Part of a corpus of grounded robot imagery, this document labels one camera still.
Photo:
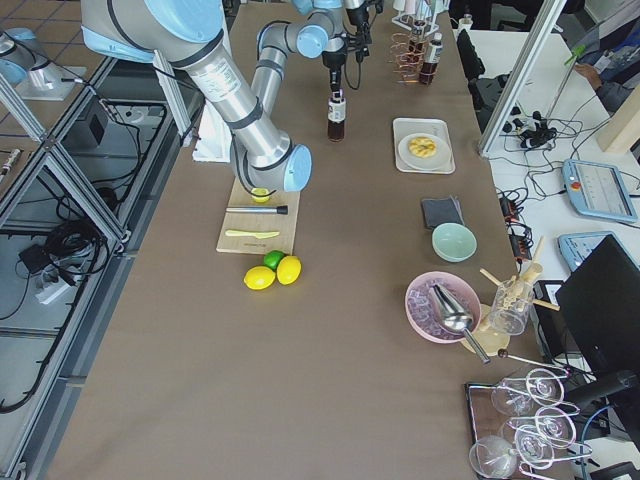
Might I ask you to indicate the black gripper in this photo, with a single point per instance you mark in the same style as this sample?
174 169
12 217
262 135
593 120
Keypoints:
332 59

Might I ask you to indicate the tea bottle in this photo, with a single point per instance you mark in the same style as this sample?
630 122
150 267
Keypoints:
336 120
415 43
431 59

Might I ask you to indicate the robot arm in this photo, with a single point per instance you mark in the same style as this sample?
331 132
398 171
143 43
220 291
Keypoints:
332 30
189 34

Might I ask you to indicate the white rectangular tray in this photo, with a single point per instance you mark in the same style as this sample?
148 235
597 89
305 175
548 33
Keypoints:
405 130

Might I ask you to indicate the dark glass tray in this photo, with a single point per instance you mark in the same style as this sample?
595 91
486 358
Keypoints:
484 419

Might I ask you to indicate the white round plate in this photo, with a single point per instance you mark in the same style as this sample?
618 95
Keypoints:
438 161

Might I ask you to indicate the half lemon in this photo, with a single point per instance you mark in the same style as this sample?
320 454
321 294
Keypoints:
260 195

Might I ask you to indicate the steel muddler black tip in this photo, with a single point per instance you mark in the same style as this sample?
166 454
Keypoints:
259 209

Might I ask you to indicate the grey folded cloth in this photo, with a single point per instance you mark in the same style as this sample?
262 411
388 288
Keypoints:
437 211

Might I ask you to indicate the yellow plastic knife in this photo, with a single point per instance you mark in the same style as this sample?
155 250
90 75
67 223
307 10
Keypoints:
234 233

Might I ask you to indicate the green lime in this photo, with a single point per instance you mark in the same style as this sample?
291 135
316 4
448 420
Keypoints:
273 258

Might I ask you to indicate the lower whole lemon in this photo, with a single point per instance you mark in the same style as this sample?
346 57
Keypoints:
288 270

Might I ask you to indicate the whole lemon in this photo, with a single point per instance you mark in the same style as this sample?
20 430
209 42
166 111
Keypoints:
288 270
259 278

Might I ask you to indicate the mint green bowl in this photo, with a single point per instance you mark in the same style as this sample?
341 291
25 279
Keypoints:
454 242

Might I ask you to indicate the upper whole lemon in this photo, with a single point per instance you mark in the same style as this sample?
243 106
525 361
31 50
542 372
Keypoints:
259 278

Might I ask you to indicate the pink ice bowl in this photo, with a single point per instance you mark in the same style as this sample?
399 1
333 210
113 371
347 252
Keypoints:
422 312

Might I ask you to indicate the metal ice scoop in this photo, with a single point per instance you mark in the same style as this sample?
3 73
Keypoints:
456 319

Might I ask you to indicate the wooden cup tree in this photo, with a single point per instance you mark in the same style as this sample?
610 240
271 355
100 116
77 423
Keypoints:
530 280

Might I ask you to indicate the clear glass pitcher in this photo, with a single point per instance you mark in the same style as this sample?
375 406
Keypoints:
510 309

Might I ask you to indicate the blue teach pendant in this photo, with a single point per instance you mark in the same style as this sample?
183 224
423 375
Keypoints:
597 190
576 247

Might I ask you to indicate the round wooden stand base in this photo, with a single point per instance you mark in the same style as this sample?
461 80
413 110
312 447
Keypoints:
490 339

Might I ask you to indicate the black monitor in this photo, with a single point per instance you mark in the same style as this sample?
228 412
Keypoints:
600 306

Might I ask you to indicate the white power strip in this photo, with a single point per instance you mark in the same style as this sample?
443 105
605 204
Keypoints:
50 292

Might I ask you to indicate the wine glass upper left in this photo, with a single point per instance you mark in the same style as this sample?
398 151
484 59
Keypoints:
509 399

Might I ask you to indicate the wine glass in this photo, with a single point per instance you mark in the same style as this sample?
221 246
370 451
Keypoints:
492 457
556 426
544 387
509 399
533 448

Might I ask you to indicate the wine glass upper right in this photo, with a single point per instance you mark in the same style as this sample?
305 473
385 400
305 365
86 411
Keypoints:
544 387

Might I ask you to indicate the wine glass front left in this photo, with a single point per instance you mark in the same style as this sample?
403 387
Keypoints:
492 457

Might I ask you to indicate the wine glass middle right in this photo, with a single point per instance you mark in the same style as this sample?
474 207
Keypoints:
556 426

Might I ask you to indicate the wine glass lower middle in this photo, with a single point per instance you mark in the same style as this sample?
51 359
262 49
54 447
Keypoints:
533 448

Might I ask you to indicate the copper wire bottle rack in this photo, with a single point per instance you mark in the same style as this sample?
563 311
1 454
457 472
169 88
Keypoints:
406 72

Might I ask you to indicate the braided ring donut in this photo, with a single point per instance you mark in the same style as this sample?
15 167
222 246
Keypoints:
422 147

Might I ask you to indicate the white wire cup rack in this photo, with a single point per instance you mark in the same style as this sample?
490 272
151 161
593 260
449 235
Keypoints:
424 12

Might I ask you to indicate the aluminium frame post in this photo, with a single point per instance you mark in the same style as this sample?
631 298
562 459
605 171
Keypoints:
541 29

